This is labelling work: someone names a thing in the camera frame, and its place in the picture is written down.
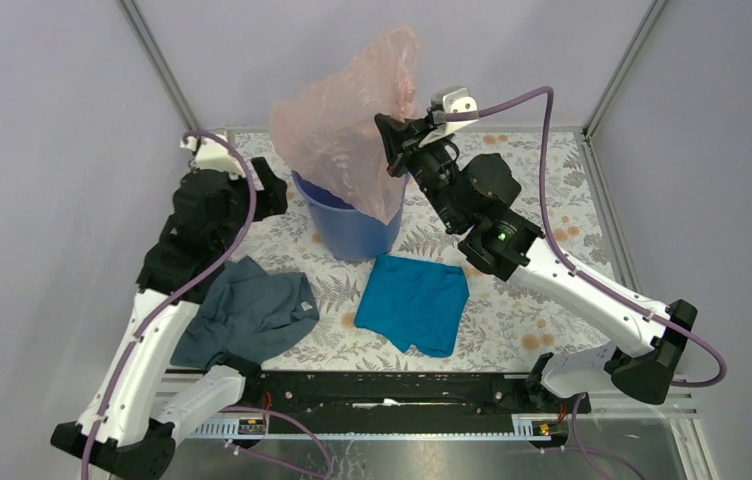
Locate pink plastic trash bag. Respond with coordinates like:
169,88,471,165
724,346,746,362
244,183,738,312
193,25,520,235
269,26,422,224

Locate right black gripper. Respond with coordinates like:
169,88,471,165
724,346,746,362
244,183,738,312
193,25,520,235
374,113,466,232

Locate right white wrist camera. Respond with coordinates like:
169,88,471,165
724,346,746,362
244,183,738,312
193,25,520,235
419,86,480,147

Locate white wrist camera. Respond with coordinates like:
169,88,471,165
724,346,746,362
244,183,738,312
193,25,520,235
419,86,480,147
180,136,245,180

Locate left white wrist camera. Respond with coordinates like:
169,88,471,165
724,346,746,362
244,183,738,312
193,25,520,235
180,136,245,180

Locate floral patterned table mat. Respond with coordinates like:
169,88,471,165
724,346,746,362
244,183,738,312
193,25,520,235
237,132,615,372

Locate grey-blue crumpled garment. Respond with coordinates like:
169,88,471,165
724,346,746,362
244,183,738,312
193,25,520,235
170,256,320,369

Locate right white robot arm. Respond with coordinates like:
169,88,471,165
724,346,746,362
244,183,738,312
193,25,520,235
374,114,698,412

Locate teal folded cloth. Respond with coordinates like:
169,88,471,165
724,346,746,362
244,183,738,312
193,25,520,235
354,255,469,358

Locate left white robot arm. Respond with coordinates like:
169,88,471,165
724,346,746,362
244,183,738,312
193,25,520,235
50,157,287,479

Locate blue plastic trash bin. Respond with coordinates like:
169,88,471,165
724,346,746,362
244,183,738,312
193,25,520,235
292,171,403,262

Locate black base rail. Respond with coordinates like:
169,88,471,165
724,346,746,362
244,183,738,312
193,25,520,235
239,371,591,436

